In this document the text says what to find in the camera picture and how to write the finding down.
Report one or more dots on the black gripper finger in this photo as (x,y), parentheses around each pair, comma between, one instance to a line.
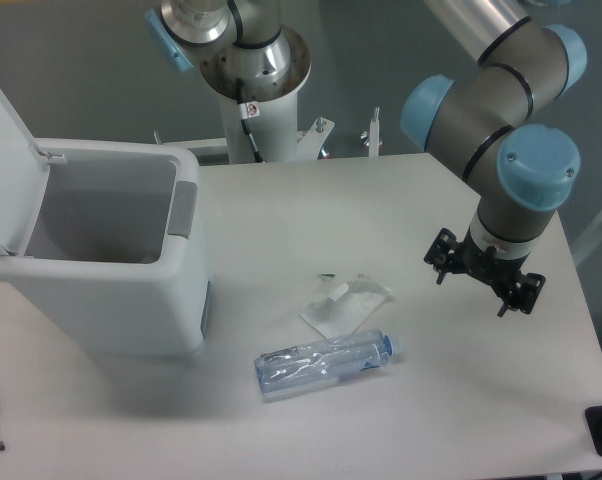
(443,255)
(518,291)

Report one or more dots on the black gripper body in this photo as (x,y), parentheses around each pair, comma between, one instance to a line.
(485,267)

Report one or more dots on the white plastic wrapper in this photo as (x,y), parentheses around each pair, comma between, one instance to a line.
(341,308)

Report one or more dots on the clear plastic water bottle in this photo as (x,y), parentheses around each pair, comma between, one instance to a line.
(303,368)

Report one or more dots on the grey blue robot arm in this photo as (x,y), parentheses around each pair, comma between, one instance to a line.
(480,131)

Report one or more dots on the white trash can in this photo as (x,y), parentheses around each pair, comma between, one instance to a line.
(107,241)

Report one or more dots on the white trash can lid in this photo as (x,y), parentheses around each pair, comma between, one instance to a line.
(24,173)

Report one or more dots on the small green scrap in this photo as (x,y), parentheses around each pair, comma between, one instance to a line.
(327,276)

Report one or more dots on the white clamp post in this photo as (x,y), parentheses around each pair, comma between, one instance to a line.
(371,139)

